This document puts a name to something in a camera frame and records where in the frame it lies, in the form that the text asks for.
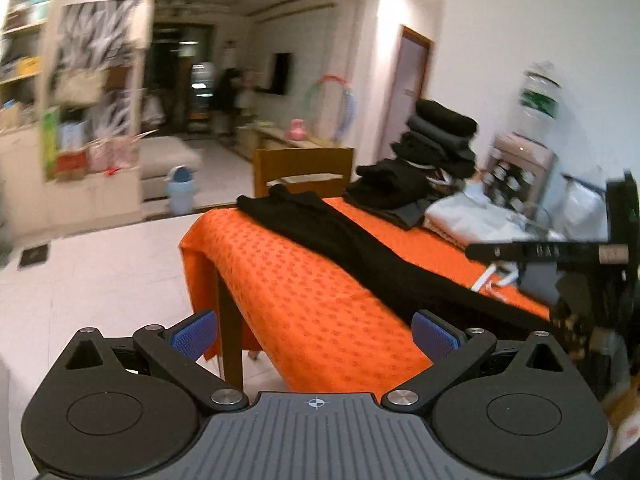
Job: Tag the orange patterned tablecloth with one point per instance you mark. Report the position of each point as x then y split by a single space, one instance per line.
322 330

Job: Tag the brown door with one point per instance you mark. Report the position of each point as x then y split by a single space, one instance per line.
408 81

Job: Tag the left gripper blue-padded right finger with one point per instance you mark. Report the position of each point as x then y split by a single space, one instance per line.
453 352

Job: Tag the wooden chair behind table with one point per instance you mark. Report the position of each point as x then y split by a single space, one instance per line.
325 171

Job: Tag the wall television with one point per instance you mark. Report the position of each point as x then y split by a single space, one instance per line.
281 68

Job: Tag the black trousers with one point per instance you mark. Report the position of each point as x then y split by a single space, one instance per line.
402 286

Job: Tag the pink water dispenser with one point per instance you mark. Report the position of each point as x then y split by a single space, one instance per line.
517 172

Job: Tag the white folded hoodie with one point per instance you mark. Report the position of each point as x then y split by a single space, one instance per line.
463 220

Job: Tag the stack of dark folded clothes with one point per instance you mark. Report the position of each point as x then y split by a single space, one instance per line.
431 160

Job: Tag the water bottle on dispenser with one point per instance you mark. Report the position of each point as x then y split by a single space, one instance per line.
536 108

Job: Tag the blue trash bin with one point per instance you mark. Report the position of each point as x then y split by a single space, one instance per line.
180 187

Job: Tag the white shelving unit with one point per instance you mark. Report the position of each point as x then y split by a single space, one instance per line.
71 107

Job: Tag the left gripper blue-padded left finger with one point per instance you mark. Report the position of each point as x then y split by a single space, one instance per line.
171 354

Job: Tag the beige sofa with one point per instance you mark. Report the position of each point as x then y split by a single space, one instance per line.
157 157

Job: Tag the colourful hula hoop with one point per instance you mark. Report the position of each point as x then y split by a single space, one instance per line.
329 108

